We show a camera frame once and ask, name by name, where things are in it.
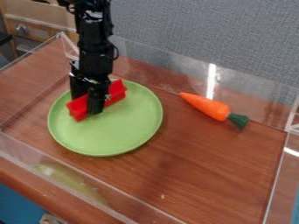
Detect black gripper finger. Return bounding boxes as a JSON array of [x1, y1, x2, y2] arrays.
[[69, 75, 88, 99], [87, 84, 109, 116]]

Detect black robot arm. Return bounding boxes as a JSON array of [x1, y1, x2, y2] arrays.
[[69, 0, 116, 116]]

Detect cardboard box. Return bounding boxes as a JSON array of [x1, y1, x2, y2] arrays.
[[0, 0, 75, 28]]

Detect clear acrylic tray walls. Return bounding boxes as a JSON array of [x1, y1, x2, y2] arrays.
[[0, 38, 299, 224]]

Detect orange toy carrot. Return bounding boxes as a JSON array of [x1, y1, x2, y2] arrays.
[[179, 93, 248, 129]]

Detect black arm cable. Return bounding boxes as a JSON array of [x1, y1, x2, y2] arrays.
[[109, 43, 120, 61]]

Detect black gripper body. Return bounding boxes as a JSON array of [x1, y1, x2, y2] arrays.
[[69, 42, 117, 88]]

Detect red rectangular block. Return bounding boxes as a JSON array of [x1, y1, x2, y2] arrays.
[[65, 80, 127, 122]]

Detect clear acrylic corner bracket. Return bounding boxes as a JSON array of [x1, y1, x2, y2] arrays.
[[56, 31, 80, 60]]

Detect green round plate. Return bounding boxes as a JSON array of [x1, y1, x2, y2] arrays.
[[48, 80, 164, 157]]

